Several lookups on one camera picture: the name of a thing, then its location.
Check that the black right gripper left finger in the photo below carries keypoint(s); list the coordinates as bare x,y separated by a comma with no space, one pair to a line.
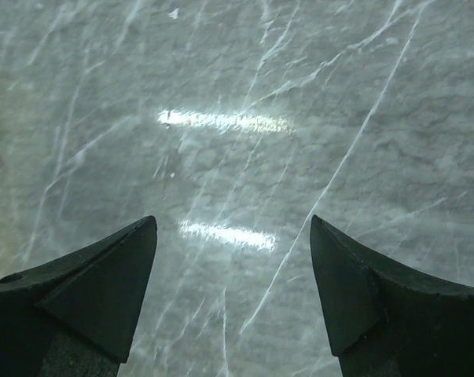
77,315

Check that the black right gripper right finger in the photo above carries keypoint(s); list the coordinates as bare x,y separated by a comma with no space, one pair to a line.
384,318

